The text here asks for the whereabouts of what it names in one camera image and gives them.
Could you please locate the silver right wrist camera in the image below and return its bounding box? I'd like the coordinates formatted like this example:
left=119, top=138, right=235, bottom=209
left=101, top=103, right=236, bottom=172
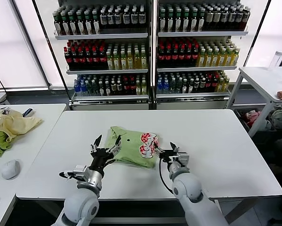
left=177, top=152, right=191, bottom=168

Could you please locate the dark bottle white label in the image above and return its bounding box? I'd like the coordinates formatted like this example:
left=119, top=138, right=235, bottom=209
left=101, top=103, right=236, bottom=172
left=114, top=8, right=122, bottom=30
left=100, top=8, right=108, bottom=30
left=107, top=8, right=115, bottom=30
left=138, top=7, right=146, bottom=30
left=122, top=8, right=131, bottom=30
left=130, top=8, right=138, bottom=30

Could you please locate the short black left wrist cable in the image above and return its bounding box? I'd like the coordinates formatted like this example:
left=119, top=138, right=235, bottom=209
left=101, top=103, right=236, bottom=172
left=59, top=171, right=78, bottom=181

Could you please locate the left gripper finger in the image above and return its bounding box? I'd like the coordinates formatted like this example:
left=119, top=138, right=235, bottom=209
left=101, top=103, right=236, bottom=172
left=90, top=134, right=103, bottom=154
left=107, top=134, right=122, bottom=155

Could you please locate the yellow drink bottle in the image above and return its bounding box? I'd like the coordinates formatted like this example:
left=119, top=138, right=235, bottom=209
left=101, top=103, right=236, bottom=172
left=113, top=51, right=121, bottom=70
left=211, top=48, right=219, bottom=67
left=197, top=48, right=205, bottom=67
left=140, top=49, right=148, bottom=69
left=120, top=51, right=128, bottom=70
left=204, top=48, right=212, bottom=67
left=107, top=51, right=114, bottom=70
left=225, top=48, right=233, bottom=66
left=218, top=48, right=226, bottom=67
left=231, top=48, right=240, bottom=66
left=133, top=49, right=141, bottom=69
left=127, top=50, right=134, bottom=70

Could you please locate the green t-shirt red print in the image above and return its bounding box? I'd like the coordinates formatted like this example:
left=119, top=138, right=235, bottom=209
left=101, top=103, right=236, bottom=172
left=104, top=126, right=164, bottom=169

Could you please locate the pink red cloth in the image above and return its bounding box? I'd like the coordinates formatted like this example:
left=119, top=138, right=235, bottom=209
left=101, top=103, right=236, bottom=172
left=245, top=110, right=261, bottom=127

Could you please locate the dark blue white device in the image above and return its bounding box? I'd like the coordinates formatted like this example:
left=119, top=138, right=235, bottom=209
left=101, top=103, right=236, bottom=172
left=22, top=108, right=36, bottom=118

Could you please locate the white computer mouse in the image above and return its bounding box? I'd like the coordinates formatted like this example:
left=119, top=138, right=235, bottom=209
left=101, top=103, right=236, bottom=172
left=1, top=159, right=21, bottom=181

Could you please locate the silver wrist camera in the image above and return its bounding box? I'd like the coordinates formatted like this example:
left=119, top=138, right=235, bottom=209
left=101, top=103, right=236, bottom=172
left=72, top=164, right=88, bottom=179
left=177, top=152, right=191, bottom=168

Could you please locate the metal drinks shelf rack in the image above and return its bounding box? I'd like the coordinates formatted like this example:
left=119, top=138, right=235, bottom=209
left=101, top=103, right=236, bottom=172
left=52, top=0, right=154, bottom=111
left=152, top=0, right=250, bottom=110

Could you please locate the grey window frame post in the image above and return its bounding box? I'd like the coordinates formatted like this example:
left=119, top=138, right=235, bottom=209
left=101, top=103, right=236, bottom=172
left=8, top=0, right=52, bottom=89

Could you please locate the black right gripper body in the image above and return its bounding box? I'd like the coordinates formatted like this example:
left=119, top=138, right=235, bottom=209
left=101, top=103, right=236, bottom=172
left=159, top=150, right=179, bottom=164

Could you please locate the clear bottle white lid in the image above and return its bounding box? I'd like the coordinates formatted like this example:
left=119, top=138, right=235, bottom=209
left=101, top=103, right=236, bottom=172
left=268, top=50, right=282, bottom=71

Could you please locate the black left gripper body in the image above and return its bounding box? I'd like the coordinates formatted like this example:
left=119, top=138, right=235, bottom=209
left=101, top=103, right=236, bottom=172
left=89, top=151, right=116, bottom=170

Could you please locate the pale yellow crumpled garment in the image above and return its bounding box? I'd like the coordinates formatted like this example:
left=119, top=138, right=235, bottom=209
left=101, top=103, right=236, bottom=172
left=0, top=110, right=43, bottom=143

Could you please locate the white side table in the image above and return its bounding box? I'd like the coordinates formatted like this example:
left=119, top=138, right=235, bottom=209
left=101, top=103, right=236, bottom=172
left=225, top=66, right=282, bottom=138

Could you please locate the brown tea bottle green cap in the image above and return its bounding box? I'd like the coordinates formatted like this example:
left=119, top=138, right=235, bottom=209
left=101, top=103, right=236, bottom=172
left=166, top=9, right=175, bottom=32
left=54, top=13, right=63, bottom=36
left=190, top=9, right=198, bottom=32
left=197, top=8, right=206, bottom=32
left=61, top=12, right=70, bottom=36
left=75, top=11, right=84, bottom=35
left=92, top=11, right=100, bottom=35
left=83, top=11, right=92, bottom=35
left=159, top=9, right=167, bottom=32
left=68, top=11, right=77, bottom=35
left=174, top=9, right=182, bottom=32
left=182, top=9, right=190, bottom=32

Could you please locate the dark bottle beige label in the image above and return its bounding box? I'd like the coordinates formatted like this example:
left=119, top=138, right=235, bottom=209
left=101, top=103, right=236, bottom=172
left=235, top=8, right=243, bottom=31
left=242, top=8, right=251, bottom=30
left=213, top=9, right=221, bottom=31
left=227, top=8, right=236, bottom=31
left=206, top=9, right=214, bottom=31
left=220, top=9, right=228, bottom=31

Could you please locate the cola bottle red cap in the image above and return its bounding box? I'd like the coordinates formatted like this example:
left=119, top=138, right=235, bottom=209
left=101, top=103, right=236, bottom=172
left=98, top=48, right=107, bottom=69
left=164, top=46, right=172, bottom=66
left=84, top=48, right=92, bottom=69
left=157, top=46, right=165, bottom=66
left=185, top=46, right=193, bottom=66
left=91, top=48, right=99, bottom=69
left=171, top=46, right=179, bottom=66
left=64, top=47, right=72, bottom=69
left=191, top=46, right=199, bottom=66
left=77, top=48, right=85, bottom=69
left=178, top=46, right=186, bottom=66
left=71, top=48, right=79, bottom=69

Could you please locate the long black right arm cable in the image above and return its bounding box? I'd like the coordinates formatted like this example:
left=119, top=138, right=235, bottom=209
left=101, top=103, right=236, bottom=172
left=158, top=157, right=176, bottom=194

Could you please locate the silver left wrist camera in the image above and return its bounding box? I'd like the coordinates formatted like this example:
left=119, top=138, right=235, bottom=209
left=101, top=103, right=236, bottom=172
left=72, top=164, right=88, bottom=179

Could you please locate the black slanted metal pole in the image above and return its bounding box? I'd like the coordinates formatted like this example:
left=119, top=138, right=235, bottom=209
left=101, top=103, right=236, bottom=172
left=32, top=0, right=73, bottom=105
left=242, top=0, right=273, bottom=69

